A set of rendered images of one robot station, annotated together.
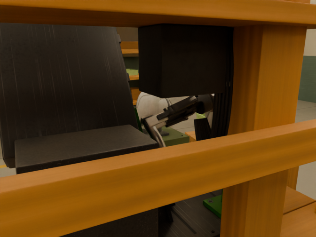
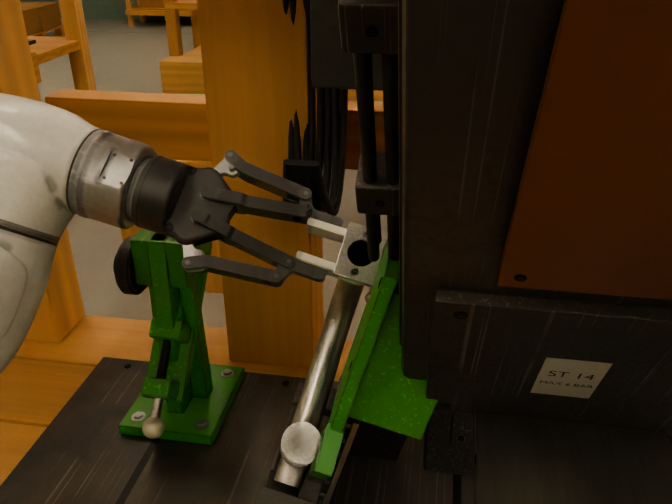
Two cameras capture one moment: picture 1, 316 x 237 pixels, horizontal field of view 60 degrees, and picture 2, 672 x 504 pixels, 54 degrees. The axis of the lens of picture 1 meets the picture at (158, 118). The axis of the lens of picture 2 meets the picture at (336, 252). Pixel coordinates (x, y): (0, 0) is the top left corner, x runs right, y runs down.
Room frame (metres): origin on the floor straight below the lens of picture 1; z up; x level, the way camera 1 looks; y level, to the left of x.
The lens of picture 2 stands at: (1.31, 0.36, 1.52)
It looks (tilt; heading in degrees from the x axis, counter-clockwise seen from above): 27 degrees down; 217
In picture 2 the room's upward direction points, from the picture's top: straight up
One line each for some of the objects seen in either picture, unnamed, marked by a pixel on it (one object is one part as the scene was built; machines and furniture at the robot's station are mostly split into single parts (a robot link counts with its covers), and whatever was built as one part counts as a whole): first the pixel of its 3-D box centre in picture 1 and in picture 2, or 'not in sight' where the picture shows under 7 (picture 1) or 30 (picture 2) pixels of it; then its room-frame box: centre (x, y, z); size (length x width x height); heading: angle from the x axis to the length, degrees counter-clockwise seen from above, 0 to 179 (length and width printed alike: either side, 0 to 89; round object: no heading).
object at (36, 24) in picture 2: not in sight; (12, 25); (-3.29, -8.38, 0.22); 1.20 x 0.81 x 0.44; 32
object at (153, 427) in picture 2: not in sight; (156, 411); (0.93, -0.22, 0.96); 0.06 x 0.03 x 0.06; 28
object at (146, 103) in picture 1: (150, 108); not in sight; (1.65, 0.05, 1.09); 0.18 x 0.16 x 0.22; 114
